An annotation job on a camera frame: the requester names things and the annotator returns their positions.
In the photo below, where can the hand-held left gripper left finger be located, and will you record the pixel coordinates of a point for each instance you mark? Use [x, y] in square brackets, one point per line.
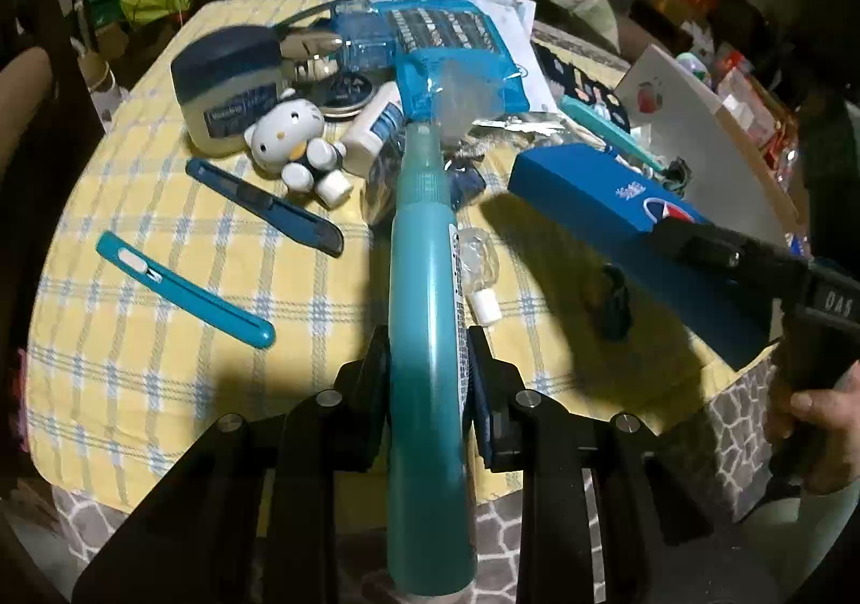
[375, 389]

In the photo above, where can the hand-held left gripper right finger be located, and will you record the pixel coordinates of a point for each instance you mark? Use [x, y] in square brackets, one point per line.
[485, 389]

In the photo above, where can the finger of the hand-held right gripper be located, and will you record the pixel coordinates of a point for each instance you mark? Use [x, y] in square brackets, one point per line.
[725, 251]

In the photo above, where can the teal spray bottle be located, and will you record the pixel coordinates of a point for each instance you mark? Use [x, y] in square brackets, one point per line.
[423, 308]

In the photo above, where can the blue rectangular box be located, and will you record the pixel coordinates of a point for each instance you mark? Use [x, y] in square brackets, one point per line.
[605, 221]

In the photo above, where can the cardboard box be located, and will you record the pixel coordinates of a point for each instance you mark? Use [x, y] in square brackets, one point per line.
[699, 127]

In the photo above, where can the person's right hand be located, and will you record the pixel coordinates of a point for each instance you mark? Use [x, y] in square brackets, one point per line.
[830, 422]

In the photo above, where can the small clear white-capped bottle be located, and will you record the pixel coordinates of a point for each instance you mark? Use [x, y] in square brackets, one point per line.
[480, 281]

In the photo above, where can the teal toothbrush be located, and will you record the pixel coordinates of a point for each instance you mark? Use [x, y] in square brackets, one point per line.
[605, 130]

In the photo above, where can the yellow plaid tablecloth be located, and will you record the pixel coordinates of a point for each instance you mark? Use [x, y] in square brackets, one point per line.
[201, 375]

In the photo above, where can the dark blue utility knife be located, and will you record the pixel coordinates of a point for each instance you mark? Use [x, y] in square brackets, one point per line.
[262, 204]

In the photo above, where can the teal utility knife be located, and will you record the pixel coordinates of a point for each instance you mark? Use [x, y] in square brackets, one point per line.
[181, 288]

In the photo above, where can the small white bottle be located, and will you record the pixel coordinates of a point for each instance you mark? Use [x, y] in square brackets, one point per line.
[373, 127]

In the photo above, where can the white cat figurine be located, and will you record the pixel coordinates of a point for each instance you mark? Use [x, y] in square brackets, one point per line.
[289, 134]

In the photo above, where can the round dark tin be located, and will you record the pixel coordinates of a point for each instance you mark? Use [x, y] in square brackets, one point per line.
[349, 97]

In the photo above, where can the blue face mask packet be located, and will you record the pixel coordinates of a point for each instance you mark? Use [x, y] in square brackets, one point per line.
[450, 60]

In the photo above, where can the petroleum jelly jar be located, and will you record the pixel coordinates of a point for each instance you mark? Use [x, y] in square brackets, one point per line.
[225, 93]

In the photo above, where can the clear blue plastic box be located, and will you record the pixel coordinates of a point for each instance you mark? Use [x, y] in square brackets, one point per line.
[363, 36]

